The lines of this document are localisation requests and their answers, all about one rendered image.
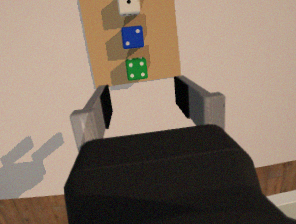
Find tan square mat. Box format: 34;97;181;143
79;0;181;88

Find green die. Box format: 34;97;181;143
126;57;148;81

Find blue die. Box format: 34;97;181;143
121;26;144;49

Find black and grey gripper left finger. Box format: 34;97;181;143
69;85;113;153

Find beige die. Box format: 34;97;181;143
117;0;141;17

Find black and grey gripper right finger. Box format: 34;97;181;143
174;75;226;131

